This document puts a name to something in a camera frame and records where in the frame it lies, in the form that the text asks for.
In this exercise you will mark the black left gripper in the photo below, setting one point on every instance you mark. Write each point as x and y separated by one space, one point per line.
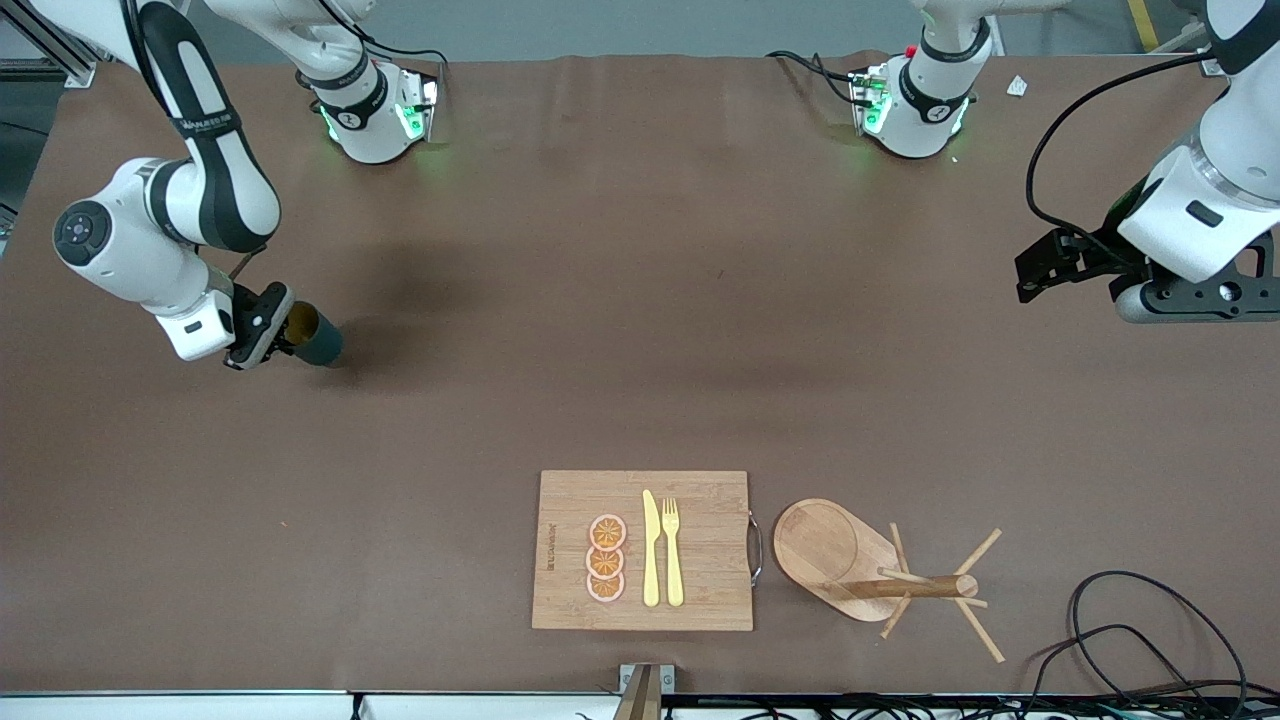
1106 251

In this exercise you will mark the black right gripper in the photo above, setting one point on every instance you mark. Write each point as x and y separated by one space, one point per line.
278 344

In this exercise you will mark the teal cup yellow inside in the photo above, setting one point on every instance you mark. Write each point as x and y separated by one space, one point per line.
322 345

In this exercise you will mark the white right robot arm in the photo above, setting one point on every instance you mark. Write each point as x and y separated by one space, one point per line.
120 250

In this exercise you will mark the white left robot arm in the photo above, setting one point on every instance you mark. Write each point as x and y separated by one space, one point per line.
1200 200

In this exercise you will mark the brown table mat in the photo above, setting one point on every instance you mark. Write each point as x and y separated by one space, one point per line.
400 450

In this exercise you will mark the white paper scrap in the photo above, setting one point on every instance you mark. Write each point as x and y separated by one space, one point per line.
1017 86

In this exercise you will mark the orange fruit slice toy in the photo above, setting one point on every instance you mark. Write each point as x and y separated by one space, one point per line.
604 563
607 532
605 588

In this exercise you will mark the wooden mug tree stand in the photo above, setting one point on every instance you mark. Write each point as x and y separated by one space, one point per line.
825 550

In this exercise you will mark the yellow plastic knife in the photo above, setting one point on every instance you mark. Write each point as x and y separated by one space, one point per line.
651 560

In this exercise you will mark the yellow plastic fork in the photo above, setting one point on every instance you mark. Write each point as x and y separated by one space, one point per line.
673 570

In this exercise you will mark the bamboo cutting board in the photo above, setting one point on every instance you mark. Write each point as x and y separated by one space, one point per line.
710 560

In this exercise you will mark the grey metal bracket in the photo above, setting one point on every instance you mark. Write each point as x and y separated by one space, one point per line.
630 675

